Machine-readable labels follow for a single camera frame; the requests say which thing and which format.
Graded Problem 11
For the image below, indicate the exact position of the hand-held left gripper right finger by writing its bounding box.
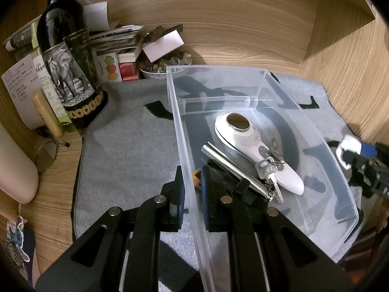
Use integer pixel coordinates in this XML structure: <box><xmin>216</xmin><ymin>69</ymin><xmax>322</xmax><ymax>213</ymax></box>
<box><xmin>202</xmin><ymin>166</ymin><xmax>354</xmax><ymax>292</ymax></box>

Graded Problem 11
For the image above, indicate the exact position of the dark wine bottle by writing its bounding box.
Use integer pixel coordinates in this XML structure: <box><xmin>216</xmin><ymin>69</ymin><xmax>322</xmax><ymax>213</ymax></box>
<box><xmin>36</xmin><ymin>0</ymin><xmax>108</xmax><ymax>131</ymax></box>

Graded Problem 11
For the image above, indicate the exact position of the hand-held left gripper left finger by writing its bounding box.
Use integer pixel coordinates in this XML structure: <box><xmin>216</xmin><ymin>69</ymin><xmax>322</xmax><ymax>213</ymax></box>
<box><xmin>35</xmin><ymin>166</ymin><xmax>186</xmax><ymax>292</ymax></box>

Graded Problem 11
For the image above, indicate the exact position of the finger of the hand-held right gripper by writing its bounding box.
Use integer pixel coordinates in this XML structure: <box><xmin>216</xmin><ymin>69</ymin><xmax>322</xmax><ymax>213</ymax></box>
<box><xmin>346</xmin><ymin>155</ymin><xmax>375</xmax><ymax>187</ymax></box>
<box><xmin>360</xmin><ymin>142</ymin><xmax>389</xmax><ymax>167</ymax></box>

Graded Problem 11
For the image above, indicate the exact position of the black and orange small tool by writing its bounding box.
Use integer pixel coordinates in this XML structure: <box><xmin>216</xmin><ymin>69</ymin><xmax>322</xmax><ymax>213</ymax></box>
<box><xmin>192</xmin><ymin>170</ymin><xmax>254</xmax><ymax>206</ymax></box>

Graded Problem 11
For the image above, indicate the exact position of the red small box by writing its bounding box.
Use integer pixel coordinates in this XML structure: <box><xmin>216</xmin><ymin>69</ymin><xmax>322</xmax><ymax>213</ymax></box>
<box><xmin>117</xmin><ymin>62</ymin><xmax>139</xmax><ymax>81</ymax></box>

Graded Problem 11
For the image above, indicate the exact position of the yellow tube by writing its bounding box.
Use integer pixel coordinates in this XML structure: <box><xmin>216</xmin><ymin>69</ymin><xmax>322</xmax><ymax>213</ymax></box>
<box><xmin>31</xmin><ymin>93</ymin><xmax>64</xmax><ymax>137</ymax></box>

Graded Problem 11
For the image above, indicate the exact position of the handwritten paper note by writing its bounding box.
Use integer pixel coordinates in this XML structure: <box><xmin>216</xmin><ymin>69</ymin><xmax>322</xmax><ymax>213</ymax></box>
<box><xmin>1</xmin><ymin>58</ymin><xmax>51</xmax><ymax>130</ymax></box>

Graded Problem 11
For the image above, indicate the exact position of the grey printed mat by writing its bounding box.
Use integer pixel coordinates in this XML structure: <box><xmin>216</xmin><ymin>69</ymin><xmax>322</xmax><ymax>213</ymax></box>
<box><xmin>73</xmin><ymin>72</ymin><xmax>365</xmax><ymax>292</ymax></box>

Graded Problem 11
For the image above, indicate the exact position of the cartoon sticker keychain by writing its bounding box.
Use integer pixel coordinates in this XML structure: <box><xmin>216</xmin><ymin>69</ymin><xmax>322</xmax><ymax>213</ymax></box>
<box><xmin>4</xmin><ymin>216</ymin><xmax>37</xmax><ymax>268</ymax></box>

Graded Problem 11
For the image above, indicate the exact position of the pink cylindrical mug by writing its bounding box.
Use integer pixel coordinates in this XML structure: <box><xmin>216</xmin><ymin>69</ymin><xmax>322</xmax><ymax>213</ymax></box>
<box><xmin>0</xmin><ymin>125</ymin><xmax>39</xmax><ymax>204</ymax></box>

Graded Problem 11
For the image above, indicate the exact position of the silver metal nail clipper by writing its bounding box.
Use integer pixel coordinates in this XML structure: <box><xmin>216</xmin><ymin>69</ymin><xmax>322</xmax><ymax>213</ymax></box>
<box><xmin>201</xmin><ymin>142</ymin><xmax>275</xmax><ymax>201</ymax></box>

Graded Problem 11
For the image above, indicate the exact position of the white bowl of beads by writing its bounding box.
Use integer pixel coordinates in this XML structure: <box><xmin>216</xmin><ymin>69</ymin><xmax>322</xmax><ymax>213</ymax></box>
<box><xmin>138</xmin><ymin>53</ymin><xmax>192</xmax><ymax>80</ymax></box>

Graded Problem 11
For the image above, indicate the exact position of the fruit print card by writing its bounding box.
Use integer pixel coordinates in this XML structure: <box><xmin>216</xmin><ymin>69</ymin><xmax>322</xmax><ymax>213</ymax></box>
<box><xmin>97</xmin><ymin>52</ymin><xmax>122</xmax><ymax>82</ymax></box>

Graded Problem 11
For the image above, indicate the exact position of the white handheld facial massager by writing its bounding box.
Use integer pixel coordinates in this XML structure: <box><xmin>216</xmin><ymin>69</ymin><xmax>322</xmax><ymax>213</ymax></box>
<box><xmin>214</xmin><ymin>112</ymin><xmax>305</xmax><ymax>196</ymax></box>

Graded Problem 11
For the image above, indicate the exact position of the stack of books and papers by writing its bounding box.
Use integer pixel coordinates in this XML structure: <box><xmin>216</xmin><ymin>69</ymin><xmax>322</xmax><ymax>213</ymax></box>
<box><xmin>89</xmin><ymin>23</ymin><xmax>145</xmax><ymax>64</ymax></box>

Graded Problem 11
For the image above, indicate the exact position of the white blank card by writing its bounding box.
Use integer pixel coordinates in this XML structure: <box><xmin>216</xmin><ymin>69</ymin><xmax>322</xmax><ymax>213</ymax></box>
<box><xmin>143</xmin><ymin>30</ymin><xmax>185</xmax><ymax>63</ymax></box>

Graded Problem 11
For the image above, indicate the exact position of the white travel adapter plug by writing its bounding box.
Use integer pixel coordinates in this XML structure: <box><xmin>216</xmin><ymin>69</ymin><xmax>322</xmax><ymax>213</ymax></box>
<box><xmin>336</xmin><ymin>135</ymin><xmax>362</xmax><ymax>171</ymax></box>

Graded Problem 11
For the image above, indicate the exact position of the clear plastic storage box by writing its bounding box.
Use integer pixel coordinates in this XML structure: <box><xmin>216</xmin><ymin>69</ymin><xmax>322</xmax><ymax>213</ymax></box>
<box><xmin>166</xmin><ymin>65</ymin><xmax>361</xmax><ymax>292</ymax></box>

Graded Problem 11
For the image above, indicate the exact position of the rolled printed paper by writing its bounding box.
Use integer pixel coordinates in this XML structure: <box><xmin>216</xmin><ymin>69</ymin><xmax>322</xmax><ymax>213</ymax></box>
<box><xmin>4</xmin><ymin>24</ymin><xmax>35</xmax><ymax>52</ymax></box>

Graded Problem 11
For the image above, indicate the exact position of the thin ring band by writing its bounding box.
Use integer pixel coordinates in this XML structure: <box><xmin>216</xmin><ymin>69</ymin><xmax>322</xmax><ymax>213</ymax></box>
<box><xmin>35</xmin><ymin>140</ymin><xmax>70</xmax><ymax>172</ymax></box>

